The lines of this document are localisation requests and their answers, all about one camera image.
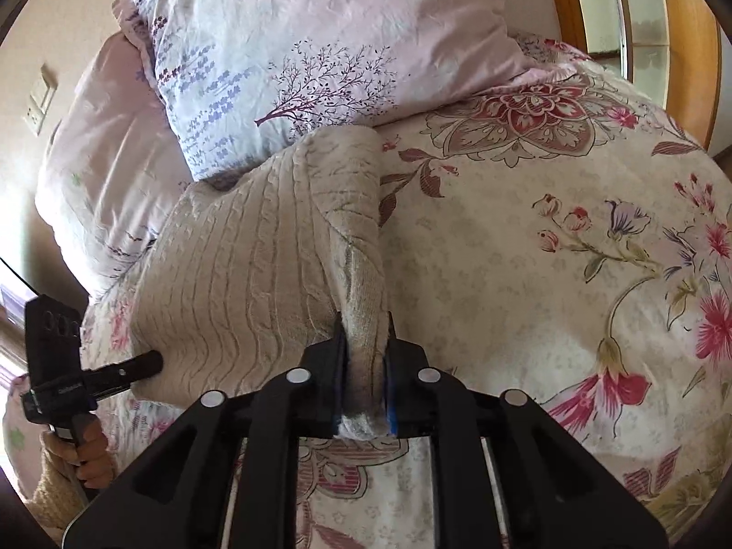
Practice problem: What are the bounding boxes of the beige cable knit sweater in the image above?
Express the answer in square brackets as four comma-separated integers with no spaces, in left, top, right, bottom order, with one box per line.
[129,124,397,441]

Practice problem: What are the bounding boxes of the pink cloth with green flower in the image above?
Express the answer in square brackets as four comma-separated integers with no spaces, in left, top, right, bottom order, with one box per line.
[1,374,48,505]

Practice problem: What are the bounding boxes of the frosted glass headboard panel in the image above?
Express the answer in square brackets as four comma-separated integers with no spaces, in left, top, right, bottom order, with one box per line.
[611,0,671,82]

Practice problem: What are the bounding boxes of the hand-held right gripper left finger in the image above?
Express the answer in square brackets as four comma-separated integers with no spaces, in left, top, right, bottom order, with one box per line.
[63,312,350,549]

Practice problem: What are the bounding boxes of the floral bed sheet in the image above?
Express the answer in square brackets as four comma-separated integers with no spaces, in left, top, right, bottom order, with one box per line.
[80,34,732,549]

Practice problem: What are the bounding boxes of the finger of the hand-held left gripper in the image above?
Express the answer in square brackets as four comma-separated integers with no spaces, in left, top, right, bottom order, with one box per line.
[86,351,166,402]

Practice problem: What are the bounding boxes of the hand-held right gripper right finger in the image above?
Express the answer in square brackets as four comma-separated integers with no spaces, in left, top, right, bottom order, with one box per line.
[383,312,670,549]

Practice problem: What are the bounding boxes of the tree print pillow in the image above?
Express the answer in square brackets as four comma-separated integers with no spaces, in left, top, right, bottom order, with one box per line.
[111,0,570,185]

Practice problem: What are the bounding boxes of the person's left hand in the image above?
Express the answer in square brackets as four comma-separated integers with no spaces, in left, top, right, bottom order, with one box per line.
[40,414,116,491]

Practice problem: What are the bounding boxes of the person's left forearm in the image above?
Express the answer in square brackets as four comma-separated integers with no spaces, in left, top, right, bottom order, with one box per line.
[22,456,95,532]

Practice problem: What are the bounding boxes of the wooden headboard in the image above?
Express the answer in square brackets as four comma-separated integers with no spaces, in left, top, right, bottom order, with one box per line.
[540,0,722,154]

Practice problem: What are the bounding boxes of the pink floral pillow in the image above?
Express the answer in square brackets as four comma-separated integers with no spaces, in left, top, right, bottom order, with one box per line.
[34,31,195,298]

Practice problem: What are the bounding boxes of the wall switch plate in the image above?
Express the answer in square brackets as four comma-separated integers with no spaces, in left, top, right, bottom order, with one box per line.
[24,65,59,137]

